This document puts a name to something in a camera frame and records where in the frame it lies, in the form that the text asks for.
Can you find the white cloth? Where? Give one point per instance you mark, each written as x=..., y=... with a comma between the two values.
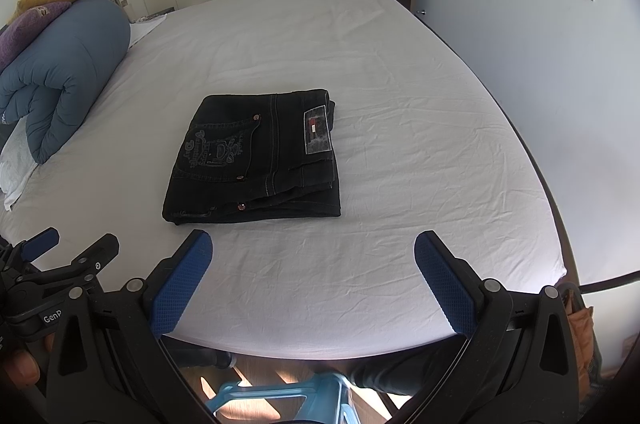
x=15, y=168

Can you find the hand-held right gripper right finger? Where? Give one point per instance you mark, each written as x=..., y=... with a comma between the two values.
x=445, y=284

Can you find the black denim pants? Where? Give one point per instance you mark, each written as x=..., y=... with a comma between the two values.
x=280, y=163

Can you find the white pillow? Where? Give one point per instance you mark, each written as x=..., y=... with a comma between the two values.
x=147, y=28

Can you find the white bed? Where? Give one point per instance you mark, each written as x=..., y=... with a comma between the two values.
x=350, y=53

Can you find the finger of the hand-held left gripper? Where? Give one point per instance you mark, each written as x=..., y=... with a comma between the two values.
x=42, y=243
x=97, y=254

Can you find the person's left hand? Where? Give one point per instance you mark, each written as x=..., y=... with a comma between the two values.
x=20, y=366

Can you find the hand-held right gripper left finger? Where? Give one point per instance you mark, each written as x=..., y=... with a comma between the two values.
x=182, y=284

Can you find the rolled blue duvet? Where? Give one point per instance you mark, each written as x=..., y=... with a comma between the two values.
x=65, y=63

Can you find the light blue plastic stool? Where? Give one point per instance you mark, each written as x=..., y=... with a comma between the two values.
x=310, y=391

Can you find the purple pillow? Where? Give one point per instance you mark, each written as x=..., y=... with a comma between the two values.
x=25, y=28

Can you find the orange cloth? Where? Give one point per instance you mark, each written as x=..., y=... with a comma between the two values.
x=582, y=329

